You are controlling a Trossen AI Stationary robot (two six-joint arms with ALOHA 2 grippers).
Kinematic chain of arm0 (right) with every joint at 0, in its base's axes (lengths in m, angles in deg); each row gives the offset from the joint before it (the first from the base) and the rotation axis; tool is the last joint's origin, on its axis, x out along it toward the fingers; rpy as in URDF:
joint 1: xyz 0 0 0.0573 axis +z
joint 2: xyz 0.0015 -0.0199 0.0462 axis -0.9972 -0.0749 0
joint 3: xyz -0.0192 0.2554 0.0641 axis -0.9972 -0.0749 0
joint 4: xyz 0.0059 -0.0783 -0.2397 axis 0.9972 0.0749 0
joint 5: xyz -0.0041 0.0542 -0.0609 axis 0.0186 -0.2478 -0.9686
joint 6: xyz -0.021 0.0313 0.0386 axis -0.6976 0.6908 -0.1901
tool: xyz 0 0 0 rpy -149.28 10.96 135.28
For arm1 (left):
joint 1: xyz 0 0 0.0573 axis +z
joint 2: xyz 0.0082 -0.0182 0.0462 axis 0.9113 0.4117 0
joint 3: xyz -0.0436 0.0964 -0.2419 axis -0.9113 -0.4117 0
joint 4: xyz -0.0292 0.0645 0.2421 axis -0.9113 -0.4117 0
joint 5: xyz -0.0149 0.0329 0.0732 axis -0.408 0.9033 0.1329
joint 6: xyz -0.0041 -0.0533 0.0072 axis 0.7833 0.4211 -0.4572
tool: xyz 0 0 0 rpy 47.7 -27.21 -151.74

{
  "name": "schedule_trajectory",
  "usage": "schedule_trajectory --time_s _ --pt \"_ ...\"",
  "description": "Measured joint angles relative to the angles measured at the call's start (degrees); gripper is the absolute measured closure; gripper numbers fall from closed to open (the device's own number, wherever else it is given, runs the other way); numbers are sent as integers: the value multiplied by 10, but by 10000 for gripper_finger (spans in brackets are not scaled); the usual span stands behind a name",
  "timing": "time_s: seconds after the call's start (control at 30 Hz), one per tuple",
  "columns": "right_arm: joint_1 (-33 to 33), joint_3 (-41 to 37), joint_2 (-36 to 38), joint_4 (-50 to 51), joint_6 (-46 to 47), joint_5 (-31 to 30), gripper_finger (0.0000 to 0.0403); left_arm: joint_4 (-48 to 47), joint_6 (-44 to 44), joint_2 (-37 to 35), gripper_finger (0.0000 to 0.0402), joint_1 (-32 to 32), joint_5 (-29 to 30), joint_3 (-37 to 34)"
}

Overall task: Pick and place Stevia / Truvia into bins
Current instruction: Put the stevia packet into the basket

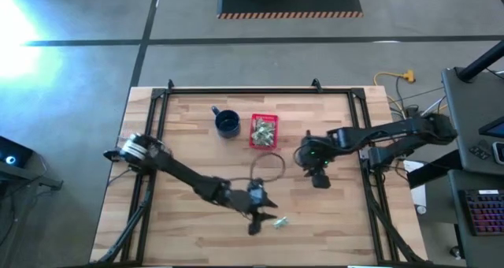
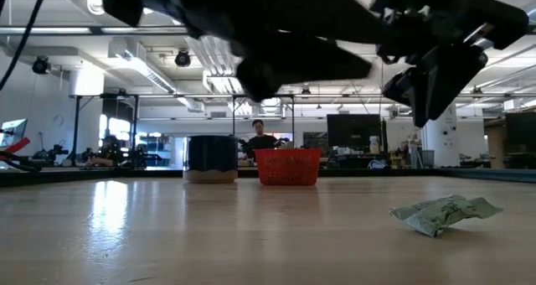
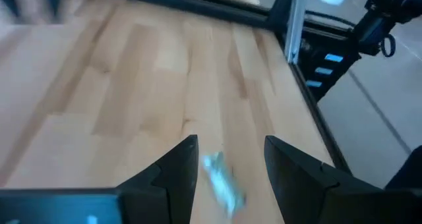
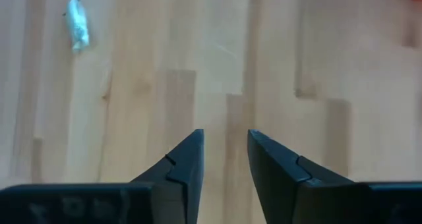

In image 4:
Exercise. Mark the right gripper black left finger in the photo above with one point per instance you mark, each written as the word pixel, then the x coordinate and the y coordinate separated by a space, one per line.
pixel 178 184

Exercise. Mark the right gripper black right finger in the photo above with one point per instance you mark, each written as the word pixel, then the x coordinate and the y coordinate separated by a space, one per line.
pixel 277 178

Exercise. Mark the crumpled green-white sweetener packet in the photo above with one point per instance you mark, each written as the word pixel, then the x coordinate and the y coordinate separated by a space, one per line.
pixel 77 23

